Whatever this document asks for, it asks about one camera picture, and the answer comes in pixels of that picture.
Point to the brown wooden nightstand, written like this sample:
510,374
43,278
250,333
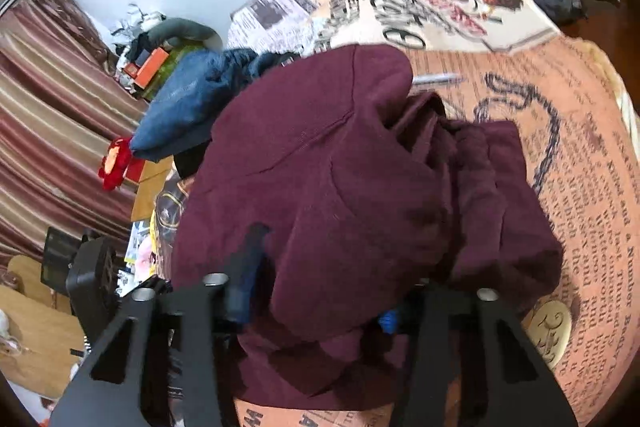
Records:
150,192

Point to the striped curtain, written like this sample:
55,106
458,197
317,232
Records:
50,117

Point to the folded black garment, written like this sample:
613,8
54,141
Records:
186,164

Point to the folded blue denim garment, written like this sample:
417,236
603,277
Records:
185,107

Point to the green cloth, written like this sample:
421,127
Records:
172,59

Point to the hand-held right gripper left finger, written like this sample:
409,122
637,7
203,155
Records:
240,292

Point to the orange box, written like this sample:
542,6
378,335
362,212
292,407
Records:
152,64

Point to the light wooden furniture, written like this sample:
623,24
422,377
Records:
35,337

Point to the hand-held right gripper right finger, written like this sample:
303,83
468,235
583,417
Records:
389,321

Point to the printed blanket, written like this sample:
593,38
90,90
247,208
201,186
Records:
575,187

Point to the red plush toy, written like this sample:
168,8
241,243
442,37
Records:
115,164

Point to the grey pen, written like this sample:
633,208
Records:
440,78

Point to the pink plush toy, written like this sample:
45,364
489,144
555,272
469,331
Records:
142,259

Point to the grey plush cushion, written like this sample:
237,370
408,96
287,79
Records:
180,29

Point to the maroon shirt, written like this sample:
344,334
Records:
325,187

